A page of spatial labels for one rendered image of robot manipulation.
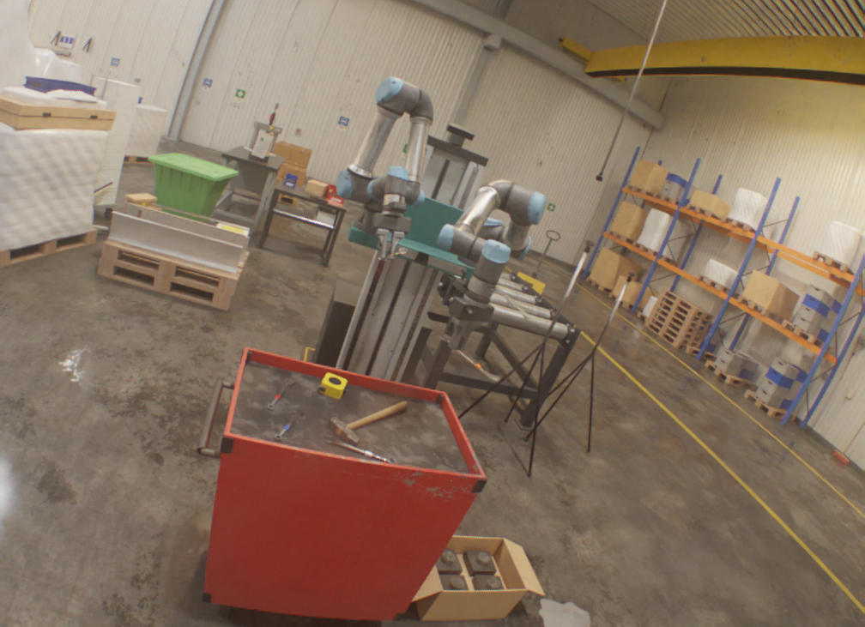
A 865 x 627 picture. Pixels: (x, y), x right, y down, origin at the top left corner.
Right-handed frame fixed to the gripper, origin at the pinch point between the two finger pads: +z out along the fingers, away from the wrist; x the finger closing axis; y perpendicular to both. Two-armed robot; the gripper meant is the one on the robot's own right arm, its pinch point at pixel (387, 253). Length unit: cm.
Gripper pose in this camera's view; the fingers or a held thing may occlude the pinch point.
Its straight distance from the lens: 165.2
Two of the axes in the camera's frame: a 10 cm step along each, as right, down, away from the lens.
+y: -3.5, 0.0, 9.4
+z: -1.1, 9.9, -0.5
